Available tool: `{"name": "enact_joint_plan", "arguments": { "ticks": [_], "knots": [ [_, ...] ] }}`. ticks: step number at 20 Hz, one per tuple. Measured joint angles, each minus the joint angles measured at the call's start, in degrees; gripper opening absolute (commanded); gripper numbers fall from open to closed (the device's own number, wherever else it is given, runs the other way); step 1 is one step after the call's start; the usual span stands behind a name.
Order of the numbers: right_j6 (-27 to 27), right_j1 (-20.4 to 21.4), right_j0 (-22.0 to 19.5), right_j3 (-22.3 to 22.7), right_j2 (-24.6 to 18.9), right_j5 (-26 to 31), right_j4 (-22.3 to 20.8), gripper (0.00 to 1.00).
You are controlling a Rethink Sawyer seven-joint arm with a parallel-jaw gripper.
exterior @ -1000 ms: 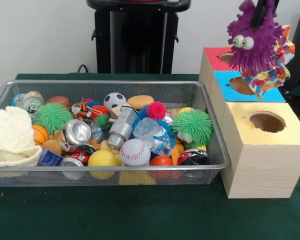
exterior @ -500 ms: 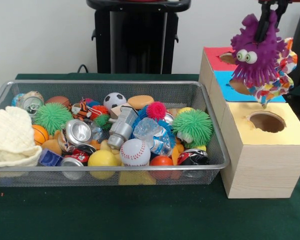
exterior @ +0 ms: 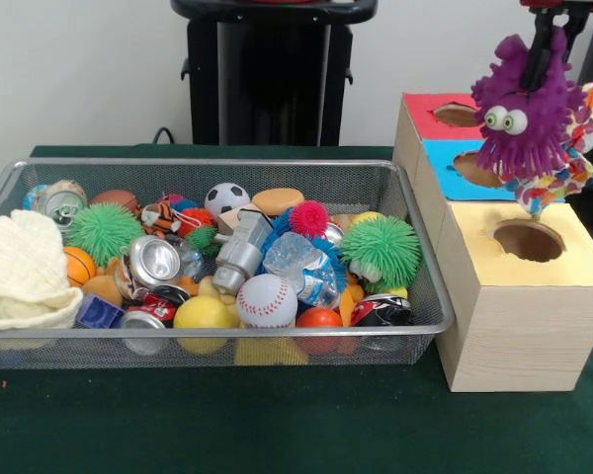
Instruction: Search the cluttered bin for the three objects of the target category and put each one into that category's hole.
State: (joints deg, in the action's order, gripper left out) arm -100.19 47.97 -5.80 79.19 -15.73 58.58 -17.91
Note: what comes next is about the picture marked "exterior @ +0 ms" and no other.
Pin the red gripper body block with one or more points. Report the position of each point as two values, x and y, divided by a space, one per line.
533 3

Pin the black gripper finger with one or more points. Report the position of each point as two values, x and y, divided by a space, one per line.
573 27
537 59

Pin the purple spiky fish toy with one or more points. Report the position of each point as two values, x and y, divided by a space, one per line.
548 106

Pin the colourful patterned cloth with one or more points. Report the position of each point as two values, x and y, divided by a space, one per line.
538 190

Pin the crushed silver can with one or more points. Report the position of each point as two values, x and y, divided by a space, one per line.
155 259

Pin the shallow metal mesh bin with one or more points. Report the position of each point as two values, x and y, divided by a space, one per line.
326 173

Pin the wooden box with three holes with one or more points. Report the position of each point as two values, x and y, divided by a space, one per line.
524 336

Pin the green puffer ball with eyes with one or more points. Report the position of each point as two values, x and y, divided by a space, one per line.
380 247

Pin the small pink spiky ball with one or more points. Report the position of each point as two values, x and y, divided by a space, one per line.
309 218

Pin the orange round sponge disc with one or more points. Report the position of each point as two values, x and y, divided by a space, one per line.
278 200

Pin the small orange ball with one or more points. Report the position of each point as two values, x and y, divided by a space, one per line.
319 318

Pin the small soccer ball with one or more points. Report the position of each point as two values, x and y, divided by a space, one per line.
227 197

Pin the white baseball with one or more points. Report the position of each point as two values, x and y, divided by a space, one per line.
267 301

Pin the yellow smiley ball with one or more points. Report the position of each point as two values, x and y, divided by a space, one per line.
201 312

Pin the cream knitted cloth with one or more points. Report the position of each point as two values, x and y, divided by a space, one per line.
20 266

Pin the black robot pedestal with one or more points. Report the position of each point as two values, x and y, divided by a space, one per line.
286 74

